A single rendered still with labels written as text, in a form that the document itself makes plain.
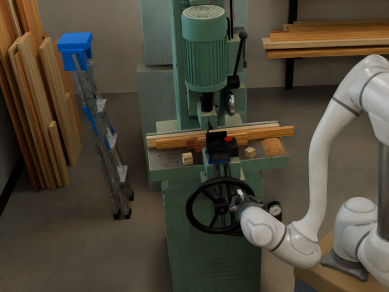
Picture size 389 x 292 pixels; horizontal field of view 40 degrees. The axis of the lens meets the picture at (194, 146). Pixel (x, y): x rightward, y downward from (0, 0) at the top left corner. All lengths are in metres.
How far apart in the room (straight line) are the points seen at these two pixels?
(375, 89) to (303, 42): 2.64
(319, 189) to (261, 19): 3.00
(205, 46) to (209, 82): 0.16
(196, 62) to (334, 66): 2.86
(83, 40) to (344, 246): 1.69
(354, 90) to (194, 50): 0.72
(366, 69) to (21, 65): 2.23
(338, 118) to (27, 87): 2.21
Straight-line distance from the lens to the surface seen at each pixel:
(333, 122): 1.71
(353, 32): 4.39
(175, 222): 2.46
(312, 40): 4.26
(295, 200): 3.54
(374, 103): 1.60
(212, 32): 2.10
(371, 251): 1.92
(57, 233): 3.45
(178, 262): 2.63
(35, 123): 3.52
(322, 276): 2.13
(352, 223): 2.02
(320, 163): 1.74
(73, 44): 2.92
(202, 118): 2.30
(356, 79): 1.69
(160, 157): 2.34
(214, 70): 2.16
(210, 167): 2.18
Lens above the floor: 2.21
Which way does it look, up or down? 33 degrees down
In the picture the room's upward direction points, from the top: 3 degrees counter-clockwise
